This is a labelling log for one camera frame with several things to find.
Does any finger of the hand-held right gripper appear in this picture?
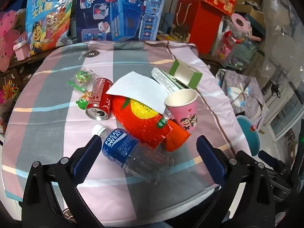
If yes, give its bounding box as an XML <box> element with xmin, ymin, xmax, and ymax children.
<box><xmin>258</xmin><ymin>150</ymin><xmax>285</xmax><ymax>171</ymax></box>

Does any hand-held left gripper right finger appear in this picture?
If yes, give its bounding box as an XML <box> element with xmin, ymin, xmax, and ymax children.
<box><xmin>190</xmin><ymin>135</ymin><xmax>282</xmax><ymax>228</ymax></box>

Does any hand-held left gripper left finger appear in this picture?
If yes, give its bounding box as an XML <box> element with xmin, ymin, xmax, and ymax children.
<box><xmin>21</xmin><ymin>134</ymin><xmax>105</xmax><ymax>228</ymax></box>

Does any blue round bin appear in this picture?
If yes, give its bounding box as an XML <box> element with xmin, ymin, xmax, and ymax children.
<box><xmin>236</xmin><ymin>115</ymin><xmax>260</xmax><ymax>157</ymax></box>

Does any clear plastic bottle blue label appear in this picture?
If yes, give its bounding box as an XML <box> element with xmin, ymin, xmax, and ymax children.
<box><xmin>92</xmin><ymin>123</ymin><xmax>174</xmax><ymax>183</ymax></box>

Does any orange wrapper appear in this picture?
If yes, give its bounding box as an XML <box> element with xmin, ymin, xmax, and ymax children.
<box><xmin>165</xmin><ymin>121</ymin><xmax>192</xmax><ymax>152</ymax></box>

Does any pink paper cup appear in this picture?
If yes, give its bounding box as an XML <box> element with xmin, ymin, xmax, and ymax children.
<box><xmin>165</xmin><ymin>89</ymin><xmax>198</xmax><ymax>131</ymax></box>

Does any green toy packet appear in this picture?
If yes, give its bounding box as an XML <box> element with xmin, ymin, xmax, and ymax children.
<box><xmin>67</xmin><ymin>68</ymin><xmax>92</xmax><ymax>93</ymax></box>
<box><xmin>75</xmin><ymin>91</ymin><xmax>94</xmax><ymax>111</ymax></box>

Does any red foil snack bag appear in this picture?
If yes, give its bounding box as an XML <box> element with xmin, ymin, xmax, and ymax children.
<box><xmin>112</xmin><ymin>95</ymin><xmax>176</xmax><ymax>149</ymax></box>

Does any red soda can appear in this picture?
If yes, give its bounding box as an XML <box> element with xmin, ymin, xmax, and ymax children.
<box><xmin>85</xmin><ymin>77</ymin><xmax>114</xmax><ymax>121</ymax></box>

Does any white paper napkin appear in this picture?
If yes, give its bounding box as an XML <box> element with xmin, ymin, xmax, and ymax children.
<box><xmin>106</xmin><ymin>71</ymin><xmax>170</xmax><ymax>114</ymax></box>

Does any green white carton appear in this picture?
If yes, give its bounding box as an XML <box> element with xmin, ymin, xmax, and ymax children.
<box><xmin>169</xmin><ymin>59</ymin><xmax>203</xmax><ymax>90</ymax></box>

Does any pink grey checked tablecloth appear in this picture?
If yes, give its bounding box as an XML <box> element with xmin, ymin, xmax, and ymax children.
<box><xmin>1</xmin><ymin>40</ymin><xmax>252</xmax><ymax>221</ymax></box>

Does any colourful tinsel bundle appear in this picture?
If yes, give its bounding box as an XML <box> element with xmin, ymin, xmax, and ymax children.
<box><xmin>1</xmin><ymin>79</ymin><xmax>19</xmax><ymax>105</ymax></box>

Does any clear plastic storage box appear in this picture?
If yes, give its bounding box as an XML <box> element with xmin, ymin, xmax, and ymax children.
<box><xmin>214</xmin><ymin>28</ymin><xmax>264</xmax><ymax>69</ymax></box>

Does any small pink box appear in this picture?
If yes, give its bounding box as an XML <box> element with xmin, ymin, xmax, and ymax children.
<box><xmin>13</xmin><ymin>32</ymin><xmax>30</xmax><ymax>61</ymax></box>

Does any pink tape roll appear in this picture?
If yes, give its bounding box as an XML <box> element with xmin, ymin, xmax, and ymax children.
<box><xmin>231</xmin><ymin>13</ymin><xmax>250</xmax><ymax>38</ymax></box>

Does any clear plastic sheeting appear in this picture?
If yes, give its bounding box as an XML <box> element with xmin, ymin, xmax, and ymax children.
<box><xmin>261</xmin><ymin>0</ymin><xmax>304</xmax><ymax>76</ymax></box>

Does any pink butterfly wings toy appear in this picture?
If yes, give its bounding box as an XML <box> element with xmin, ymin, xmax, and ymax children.
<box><xmin>0</xmin><ymin>11</ymin><xmax>22</xmax><ymax>72</ymax></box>

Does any cartoon dog snack bag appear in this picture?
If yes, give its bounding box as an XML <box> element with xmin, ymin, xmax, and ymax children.
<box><xmin>25</xmin><ymin>0</ymin><xmax>75</xmax><ymax>56</ymax></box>

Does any large blue toy box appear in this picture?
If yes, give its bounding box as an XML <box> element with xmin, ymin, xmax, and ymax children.
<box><xmin>76</xmin><ymin>0</ymin><xmax>170</xmax><ymax>42</ymax></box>

